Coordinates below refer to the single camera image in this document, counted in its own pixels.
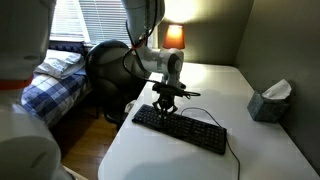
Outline dark patterned headboard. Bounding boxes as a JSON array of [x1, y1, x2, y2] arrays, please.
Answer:
[[48, 40, 88, 57]]

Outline narrow white window blind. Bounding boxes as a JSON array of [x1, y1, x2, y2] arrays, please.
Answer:
[[49, 0, 90, 43]]

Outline orange shade table lamp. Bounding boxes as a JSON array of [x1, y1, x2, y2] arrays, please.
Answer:
[[162, 24, 186, 51]]

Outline grey tissue box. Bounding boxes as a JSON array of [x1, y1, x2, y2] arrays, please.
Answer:
[[246, 90, 290, 124]]

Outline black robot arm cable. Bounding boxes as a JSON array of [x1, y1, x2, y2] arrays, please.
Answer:
[[121, 0, 202, 100]]

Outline small white object by chair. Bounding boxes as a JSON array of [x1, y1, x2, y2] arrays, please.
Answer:
[[124, 99, 137, 115]]

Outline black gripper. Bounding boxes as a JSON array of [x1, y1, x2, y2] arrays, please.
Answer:
[[152, 92, 179, 125]]

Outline black computer keyboard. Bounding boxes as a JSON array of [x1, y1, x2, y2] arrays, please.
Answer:
[[131, 103, 228, 156]]

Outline blue plaid bed blanket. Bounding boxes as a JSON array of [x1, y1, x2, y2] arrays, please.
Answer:
[[20, 69, 93, 129]]

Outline white pillow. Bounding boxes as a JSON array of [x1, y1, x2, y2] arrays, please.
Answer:
[[33, 49, 86, 80]]

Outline black office chair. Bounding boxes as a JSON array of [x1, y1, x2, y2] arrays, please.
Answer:
[[84, 39, 152, 130]]

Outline white tissue sheet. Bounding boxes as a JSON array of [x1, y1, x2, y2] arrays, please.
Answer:
[[261, 78, 293, 101]]

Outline wide white window blind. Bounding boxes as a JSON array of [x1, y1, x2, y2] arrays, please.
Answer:
[[78, 0, 158, 48]]

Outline black keyboard cable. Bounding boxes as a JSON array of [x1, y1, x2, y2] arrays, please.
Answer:
[[180, 106, 241, 180]]

